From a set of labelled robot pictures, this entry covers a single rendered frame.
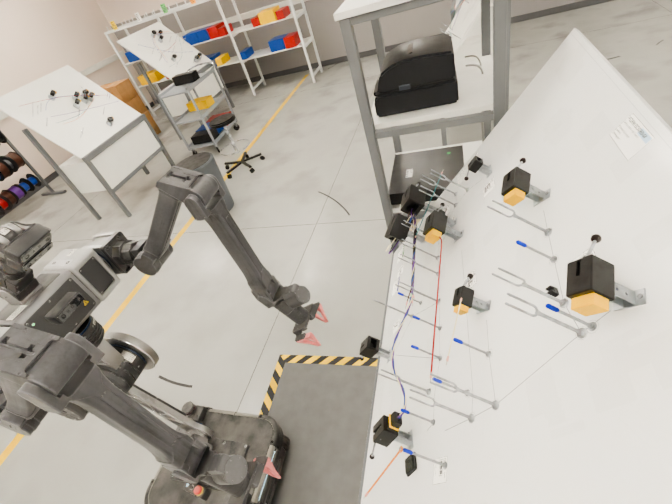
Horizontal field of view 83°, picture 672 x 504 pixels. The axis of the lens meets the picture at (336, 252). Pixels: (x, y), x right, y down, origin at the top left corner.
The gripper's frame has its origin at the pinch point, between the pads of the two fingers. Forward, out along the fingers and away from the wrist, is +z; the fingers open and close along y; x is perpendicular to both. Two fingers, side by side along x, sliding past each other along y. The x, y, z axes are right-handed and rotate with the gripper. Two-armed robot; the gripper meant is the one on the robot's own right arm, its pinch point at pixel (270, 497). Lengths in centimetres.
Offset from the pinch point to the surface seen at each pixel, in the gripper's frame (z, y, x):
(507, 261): -1, 48, -66
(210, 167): -59, 282, 204
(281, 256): 34, 202, 152
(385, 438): 7.7, 15.4, -28.3
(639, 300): -9, 22, -87
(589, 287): -17, 20, -84
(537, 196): -6, 59, -77
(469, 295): -3, 40, -58
